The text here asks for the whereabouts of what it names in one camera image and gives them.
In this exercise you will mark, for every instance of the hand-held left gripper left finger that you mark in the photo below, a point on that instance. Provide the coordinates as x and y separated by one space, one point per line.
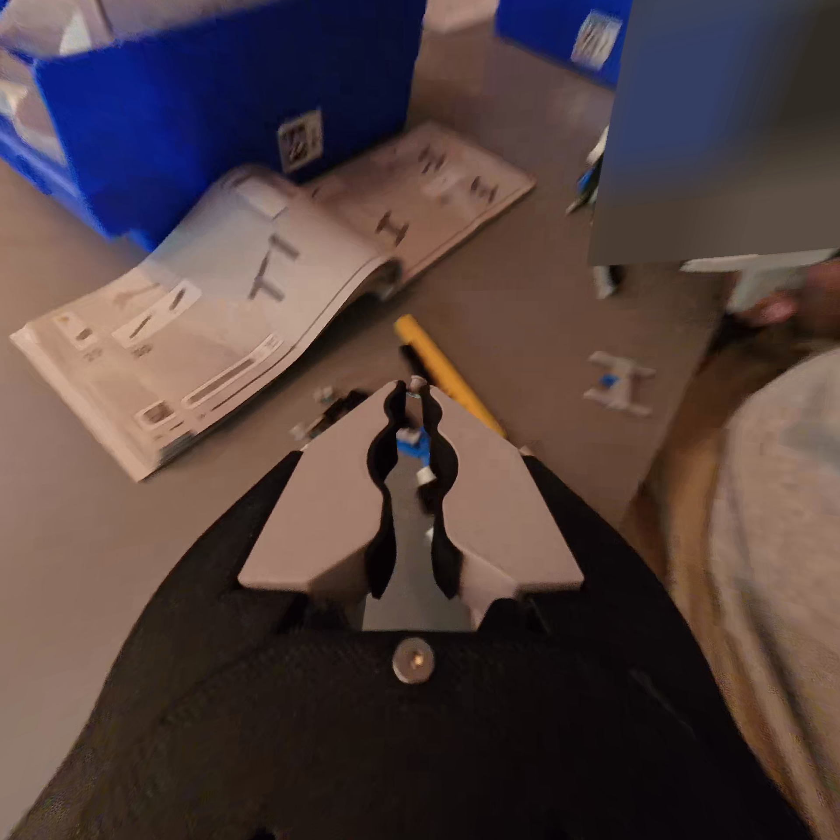
315 518

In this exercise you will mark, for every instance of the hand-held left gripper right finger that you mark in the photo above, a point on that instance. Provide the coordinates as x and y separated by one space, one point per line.
508 525

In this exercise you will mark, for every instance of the small blue white lego piece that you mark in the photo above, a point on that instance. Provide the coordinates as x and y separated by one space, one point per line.
412 449

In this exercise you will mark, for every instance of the grey lego frame assembly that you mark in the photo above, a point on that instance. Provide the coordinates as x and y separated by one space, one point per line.
620 384

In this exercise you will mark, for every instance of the small loose lego pieces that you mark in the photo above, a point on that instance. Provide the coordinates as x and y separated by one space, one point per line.
331 410

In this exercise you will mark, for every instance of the yellow lego beam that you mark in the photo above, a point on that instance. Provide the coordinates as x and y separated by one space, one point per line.
446 374

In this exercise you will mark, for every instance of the blue black lego parts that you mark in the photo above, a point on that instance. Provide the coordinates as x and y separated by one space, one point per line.
587 177

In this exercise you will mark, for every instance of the open lego instruction booklet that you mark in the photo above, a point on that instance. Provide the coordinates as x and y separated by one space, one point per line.
216 328

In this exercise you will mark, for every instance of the person's right hand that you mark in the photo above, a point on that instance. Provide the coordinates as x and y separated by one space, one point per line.
817 295

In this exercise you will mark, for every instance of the large blue plastic bin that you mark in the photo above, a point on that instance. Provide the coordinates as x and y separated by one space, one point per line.
197 111

